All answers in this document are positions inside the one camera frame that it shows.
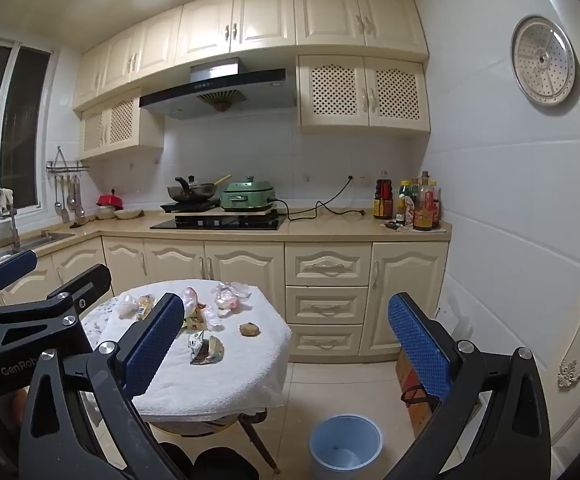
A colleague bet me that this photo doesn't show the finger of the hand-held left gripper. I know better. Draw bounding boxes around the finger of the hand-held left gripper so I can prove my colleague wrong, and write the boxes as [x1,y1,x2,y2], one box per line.
[0,263,113,333]
[0,249,38,311]

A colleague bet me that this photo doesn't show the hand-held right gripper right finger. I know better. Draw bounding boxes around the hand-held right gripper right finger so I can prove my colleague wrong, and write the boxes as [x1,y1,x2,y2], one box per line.
[385,292,553,480]

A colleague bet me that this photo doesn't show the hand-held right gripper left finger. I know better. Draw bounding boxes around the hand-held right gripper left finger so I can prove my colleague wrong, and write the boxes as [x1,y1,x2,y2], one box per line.
[18,292,193,480]

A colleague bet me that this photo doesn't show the yogurt cup with lid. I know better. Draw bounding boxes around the yogurt cup with lid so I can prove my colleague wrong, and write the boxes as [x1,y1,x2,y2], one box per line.
[188,331,225,365]

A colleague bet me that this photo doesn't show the clear red-printed plastic bag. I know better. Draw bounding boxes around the clear red-printed plastic bag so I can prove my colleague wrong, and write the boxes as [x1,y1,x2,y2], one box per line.
[212,281,253,317]

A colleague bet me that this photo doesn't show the light blue waste bin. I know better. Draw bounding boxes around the light blue waste bin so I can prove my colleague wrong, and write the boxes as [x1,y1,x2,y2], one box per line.
[309,414,385,480]

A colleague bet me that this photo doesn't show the brown cardboard box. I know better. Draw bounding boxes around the brown cardboard box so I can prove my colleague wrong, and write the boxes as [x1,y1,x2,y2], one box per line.
[395,347,443,436]

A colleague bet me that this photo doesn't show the steel sink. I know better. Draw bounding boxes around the steel sink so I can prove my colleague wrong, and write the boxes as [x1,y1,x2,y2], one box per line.
[15,230,76,253]

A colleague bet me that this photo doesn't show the metal sink faucet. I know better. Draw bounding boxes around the metal sink faucet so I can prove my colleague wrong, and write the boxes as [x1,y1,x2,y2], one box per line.
[0,189,23,251]

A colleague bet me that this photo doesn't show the pink clear plastic wrapper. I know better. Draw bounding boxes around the pink clear plastic wrapper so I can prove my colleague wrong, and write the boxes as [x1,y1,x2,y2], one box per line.
[180,286,205,313]

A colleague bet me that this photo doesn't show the metal skimmer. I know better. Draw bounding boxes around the metal skimmer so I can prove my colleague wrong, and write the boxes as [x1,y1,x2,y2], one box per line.
[68,175,86,218]

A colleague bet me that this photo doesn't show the red pot lid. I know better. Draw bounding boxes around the red pot lid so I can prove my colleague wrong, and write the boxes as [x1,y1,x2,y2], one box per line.
[96,190,126,209]

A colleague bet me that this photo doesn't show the cream cabinet drawer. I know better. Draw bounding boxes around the cream cabinet drawer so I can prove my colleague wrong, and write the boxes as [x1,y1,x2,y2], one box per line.
[285,242,373,287]
[285,286,369,325]
[286,324,365,358]

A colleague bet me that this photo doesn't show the white towel covered table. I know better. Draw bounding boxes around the white towel covered table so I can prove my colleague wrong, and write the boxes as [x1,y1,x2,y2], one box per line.
[81,280,292,423]

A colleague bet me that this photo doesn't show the metal utensil rack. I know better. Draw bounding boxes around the metal utensil rack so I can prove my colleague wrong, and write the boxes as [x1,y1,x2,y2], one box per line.
[46,146,91,173]

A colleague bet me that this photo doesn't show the cream lower kitchen cabinet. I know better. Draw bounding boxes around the cream lower kitchen cabinet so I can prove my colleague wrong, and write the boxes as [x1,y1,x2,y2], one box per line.
[0,232,453,361]

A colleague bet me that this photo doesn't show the black induction cooker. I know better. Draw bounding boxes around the black induction cooker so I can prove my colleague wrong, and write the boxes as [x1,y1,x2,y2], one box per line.
[160,200,221,214]

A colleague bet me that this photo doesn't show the black gas hob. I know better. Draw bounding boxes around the black gas hob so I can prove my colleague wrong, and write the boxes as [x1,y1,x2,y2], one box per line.
[150,212,287,231]

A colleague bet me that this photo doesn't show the sliding window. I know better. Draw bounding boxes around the sliding window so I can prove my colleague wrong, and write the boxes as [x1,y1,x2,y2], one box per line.
[0,35,53,221]

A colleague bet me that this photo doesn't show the red-labelled sauce bottle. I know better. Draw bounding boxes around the red-labelled sauce bottle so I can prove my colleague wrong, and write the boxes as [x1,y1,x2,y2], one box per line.
[430,180,442,228]

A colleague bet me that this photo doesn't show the black wok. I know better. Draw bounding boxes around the black wok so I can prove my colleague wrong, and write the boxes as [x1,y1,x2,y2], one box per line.
[166,175,233,203]

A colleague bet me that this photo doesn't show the dark cooking oil bottle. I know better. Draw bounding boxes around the dark cooking oil bottle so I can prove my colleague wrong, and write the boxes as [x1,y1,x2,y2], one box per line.
[374,170,395,220]

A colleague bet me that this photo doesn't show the narrow cream lattice cabinet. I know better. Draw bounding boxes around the narrow cream lattice cabinet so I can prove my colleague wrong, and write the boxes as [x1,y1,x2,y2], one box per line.
[77,90,165,161]

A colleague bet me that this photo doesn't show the green electric pot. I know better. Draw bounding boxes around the green electric pot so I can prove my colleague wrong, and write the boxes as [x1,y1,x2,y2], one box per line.
[220,176,277,212]

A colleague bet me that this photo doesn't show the black range hood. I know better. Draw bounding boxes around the black range hood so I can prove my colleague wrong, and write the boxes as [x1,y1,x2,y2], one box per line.
[139,57,298,121]

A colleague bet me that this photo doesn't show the wide cream lattice cabinet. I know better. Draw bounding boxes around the wide cream lattice cabinet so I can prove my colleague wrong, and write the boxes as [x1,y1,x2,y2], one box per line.
[297,55,431,135]

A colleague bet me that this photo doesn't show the round metal steamer plate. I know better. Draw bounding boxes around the round metal steamer plate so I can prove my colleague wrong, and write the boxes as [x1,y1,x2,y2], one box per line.
[511,16,577,107]

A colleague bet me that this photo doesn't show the black power cable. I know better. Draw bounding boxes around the black power cable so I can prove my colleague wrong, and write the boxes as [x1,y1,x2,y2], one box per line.
[270,176,367,222]

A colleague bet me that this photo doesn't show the cream upper wall cabinets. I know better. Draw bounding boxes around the cream upper wall cabinets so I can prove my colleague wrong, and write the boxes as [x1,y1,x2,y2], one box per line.
[72,0,431,111]

